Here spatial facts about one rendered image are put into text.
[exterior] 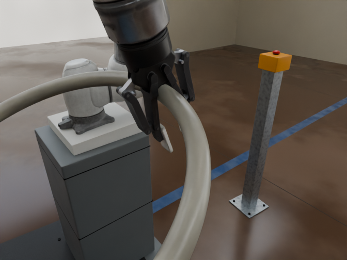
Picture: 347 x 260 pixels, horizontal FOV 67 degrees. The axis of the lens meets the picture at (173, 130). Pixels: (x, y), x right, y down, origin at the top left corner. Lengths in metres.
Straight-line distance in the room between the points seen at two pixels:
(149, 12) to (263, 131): 1.39
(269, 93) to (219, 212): 0.90
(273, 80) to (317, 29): 5.34
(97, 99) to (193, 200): 0.91
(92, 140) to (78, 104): 0.16
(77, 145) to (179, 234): 0.88
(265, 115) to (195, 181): 1.34
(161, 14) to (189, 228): 0.25
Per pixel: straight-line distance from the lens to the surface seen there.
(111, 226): 1.38
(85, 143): 1.12
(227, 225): 1.90
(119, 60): 1.10
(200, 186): 0.29
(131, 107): 0.42
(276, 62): 1.49
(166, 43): 0.38
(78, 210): 1.23
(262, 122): 1.64
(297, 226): 2.03
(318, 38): 6.85
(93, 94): 1.13
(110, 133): 1.15
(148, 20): 0.35
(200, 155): 0.31
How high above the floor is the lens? 1.39
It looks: 28 degrees down
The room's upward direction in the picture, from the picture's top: straight up
